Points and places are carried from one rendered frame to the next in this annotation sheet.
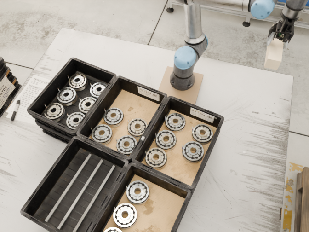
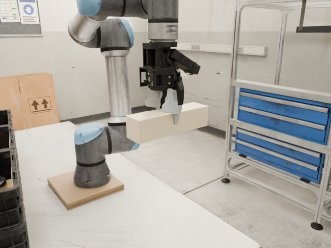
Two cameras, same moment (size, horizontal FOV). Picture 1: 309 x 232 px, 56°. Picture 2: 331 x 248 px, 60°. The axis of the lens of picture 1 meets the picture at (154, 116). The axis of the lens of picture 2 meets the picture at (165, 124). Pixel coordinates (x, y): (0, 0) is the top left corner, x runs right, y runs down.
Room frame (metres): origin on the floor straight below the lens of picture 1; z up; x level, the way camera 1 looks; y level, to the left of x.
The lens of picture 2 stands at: (0.36, -1.00, 1.31)
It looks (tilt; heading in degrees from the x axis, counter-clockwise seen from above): 18 degrees down; 32
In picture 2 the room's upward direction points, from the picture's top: straight up
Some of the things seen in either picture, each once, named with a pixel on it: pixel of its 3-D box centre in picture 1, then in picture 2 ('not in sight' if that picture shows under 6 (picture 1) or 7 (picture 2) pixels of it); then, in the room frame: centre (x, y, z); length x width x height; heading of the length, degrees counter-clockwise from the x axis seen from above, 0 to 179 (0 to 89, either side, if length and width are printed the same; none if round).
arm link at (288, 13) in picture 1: (293, 9); (163, 32); (0.98, -0.60, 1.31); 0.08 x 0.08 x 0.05
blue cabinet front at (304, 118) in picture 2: not in sight; (275, 132); (2.49, -0.63, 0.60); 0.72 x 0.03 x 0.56; 70
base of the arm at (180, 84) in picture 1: (182, 75); (91, 168); (1.09, -0.18, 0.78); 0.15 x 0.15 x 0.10
